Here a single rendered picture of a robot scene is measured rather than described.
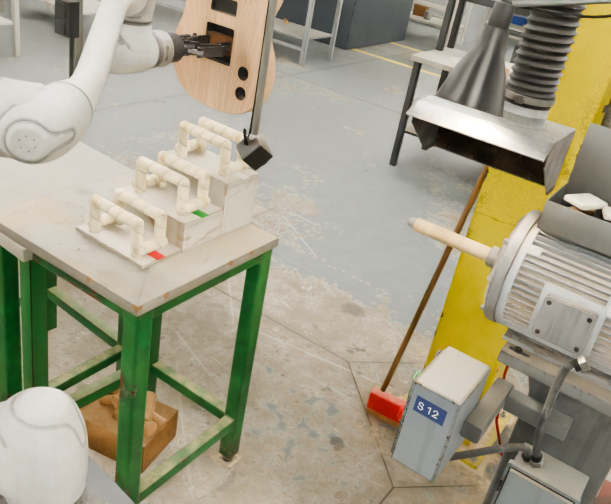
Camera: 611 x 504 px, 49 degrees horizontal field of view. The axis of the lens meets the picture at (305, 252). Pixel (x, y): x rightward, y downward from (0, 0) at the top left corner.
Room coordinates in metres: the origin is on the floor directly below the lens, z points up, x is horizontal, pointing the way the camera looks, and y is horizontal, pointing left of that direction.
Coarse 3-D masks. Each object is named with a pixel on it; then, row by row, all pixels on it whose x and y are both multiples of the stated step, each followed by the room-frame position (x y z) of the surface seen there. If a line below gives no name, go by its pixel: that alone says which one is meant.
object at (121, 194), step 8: (120, 192) 1.70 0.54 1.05; (128, 192) 1.70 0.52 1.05; (120, 200) 1.69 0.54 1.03; (128, 200) 1.67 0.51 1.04; (136, 200) 1.67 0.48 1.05; (136, 208) 1.66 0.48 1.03; (144, 208) 1.64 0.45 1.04; (152, 208) 1.63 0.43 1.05; (152, 216) 1.62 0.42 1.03; (160, 216) 1.61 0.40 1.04
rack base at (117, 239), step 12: (84, 228) 1.65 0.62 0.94; (108, 228) 1.67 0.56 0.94; (120, 228) 1.68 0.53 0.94; (96, 240) 1.60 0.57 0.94; (108, 240) 1.61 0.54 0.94; (120, 240) 1.62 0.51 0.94; (144, 240) 1.64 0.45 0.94; (120, 252) 1.56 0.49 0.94; (168, 252) 1.60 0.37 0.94; (180, 252) 1.63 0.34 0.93; (144, 264) 1.52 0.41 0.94
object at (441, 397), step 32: (448, 352) 1.12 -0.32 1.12; (416, 384) 1.01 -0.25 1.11; (448, 384) 1.02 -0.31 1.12; (480, 384) 1.06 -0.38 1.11; (416, 416) 1.00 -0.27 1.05; (448, 416) 0.97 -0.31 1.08; (416, 448) 0.99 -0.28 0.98; (448, 448) 0.99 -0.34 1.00; (480, 448) 1.08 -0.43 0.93; (512, 448) 1.07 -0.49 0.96
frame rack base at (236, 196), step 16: (192, 160) 1.90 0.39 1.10; (208, 160) 1.92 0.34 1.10; (192, 176) 1.84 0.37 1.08; (256, 176) 1.89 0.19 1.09; (192, 192) 1.84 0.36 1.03; (224, 192) 1.78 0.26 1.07; (240, 192) 1.83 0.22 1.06; (224, 208) 1.78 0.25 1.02; (240, 208) 1.84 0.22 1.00; (224, 224) 1.78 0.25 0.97; (240, 224) 1.85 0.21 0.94
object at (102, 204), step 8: (96, 200) 1.62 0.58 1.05; (104, 200) 1.62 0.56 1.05; (104, 208) 1.60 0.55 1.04; (112, 208) 1.59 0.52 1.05; (120, 208) 1.59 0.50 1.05; (112, 216) 1.59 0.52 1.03; (120, 216) 1.57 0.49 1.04; (128, 216) 1.56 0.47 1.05; (136, 216) 1.57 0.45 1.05; (128, 224) 1.55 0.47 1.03; (136, 224) 1.54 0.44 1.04
